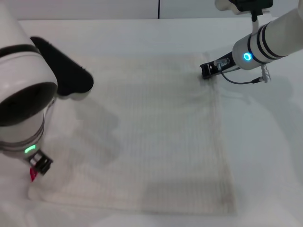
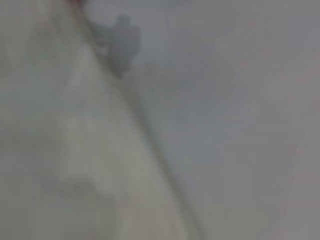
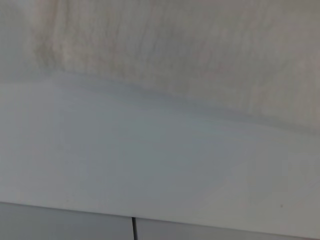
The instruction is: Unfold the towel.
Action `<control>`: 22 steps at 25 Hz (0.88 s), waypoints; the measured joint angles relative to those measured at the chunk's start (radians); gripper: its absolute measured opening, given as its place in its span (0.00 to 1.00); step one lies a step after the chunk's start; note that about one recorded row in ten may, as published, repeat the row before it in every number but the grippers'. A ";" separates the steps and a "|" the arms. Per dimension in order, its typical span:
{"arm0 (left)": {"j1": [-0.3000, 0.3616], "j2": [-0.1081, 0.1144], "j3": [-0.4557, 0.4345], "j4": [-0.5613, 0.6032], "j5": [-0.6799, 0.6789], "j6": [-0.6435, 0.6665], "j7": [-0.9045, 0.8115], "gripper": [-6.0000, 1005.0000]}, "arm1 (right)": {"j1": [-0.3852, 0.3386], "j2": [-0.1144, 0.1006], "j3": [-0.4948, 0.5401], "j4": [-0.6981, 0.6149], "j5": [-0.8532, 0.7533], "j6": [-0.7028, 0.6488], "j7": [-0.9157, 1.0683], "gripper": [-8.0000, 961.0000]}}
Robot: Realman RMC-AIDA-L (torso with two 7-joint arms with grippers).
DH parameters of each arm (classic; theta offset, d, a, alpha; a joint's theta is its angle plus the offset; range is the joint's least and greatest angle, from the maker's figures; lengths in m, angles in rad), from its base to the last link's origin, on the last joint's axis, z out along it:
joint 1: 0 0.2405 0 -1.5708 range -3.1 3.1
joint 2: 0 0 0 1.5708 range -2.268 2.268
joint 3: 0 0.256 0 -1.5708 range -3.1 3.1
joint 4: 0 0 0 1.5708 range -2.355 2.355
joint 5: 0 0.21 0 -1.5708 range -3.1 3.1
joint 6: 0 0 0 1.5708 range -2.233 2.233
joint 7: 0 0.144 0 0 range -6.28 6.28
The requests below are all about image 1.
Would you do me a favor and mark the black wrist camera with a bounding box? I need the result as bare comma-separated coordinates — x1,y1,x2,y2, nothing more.
214,0,274,16
30,36,95,100

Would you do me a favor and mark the red towel tag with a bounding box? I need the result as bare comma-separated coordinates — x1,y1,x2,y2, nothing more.
28,166,38,182

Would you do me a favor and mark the white ribbed towel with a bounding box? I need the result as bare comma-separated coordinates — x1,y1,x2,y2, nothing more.
27,52,238,210

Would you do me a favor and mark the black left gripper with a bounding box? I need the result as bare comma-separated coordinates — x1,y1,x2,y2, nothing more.
29,149,53,176

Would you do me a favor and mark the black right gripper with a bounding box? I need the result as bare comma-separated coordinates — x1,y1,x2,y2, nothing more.
199,55,239,80

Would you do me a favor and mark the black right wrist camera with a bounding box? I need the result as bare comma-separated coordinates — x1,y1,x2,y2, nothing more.
214,0,274,16

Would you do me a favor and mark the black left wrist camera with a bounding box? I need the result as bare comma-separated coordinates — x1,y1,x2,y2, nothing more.
30,36,95,100

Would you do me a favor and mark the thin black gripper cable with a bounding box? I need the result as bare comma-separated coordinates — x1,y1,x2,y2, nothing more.
219,69,263,85

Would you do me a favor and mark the silver cable connector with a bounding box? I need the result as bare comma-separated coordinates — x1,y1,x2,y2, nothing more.
259,64,273,84

